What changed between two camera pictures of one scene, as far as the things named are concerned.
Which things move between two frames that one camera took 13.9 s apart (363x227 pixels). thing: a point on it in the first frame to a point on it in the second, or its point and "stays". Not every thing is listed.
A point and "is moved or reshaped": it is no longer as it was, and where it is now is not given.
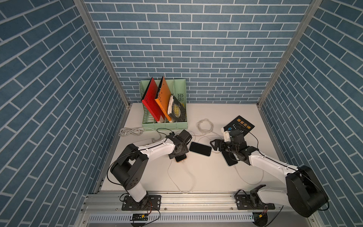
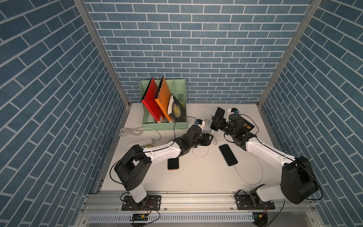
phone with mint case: [200, 149] to [219, 112]
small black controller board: [140, 217] stays
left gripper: [185, 149] to [205, 142]
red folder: [149, 99] stays
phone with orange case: [180, 158] is moved or reshaped
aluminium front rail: [110, 204] stays
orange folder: [162, 97] stays
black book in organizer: [177, 110] stays
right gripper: [221, 142] to [220, 120]
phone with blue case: [230, 158] stays
